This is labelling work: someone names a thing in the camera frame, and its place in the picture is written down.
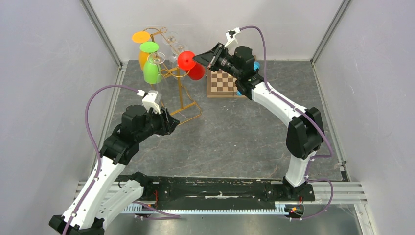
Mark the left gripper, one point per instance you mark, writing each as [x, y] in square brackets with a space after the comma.
[168, 123]

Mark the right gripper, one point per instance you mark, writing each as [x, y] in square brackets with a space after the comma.
[211, 58]

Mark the red plastic wine glass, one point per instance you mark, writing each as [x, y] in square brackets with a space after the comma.
[194, 70]

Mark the clear wine glass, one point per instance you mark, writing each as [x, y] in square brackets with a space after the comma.
[148, 113]
[170, 38]
[156, 58]
[176, 50]

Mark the gold wire glass rack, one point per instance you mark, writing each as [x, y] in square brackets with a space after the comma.
[169, 69]

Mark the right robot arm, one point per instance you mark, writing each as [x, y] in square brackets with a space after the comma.
[304, 126]

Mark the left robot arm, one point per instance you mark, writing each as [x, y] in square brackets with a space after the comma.
[90, 213]

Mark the green plastic wine glass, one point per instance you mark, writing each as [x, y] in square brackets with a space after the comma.
[150, 72]

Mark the wooden chessboard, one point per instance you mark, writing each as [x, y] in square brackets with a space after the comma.
[221, 85]

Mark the blue cylinder tube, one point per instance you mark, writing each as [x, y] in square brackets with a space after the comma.
[256, 69]

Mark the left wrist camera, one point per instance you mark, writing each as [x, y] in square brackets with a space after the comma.
[151, 101]

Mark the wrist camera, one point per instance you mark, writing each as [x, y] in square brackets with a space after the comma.
[231, 36]
[151, 101]

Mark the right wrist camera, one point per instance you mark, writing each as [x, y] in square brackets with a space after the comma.
[231, 36]

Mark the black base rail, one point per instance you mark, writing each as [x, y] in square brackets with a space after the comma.
[202, 193]

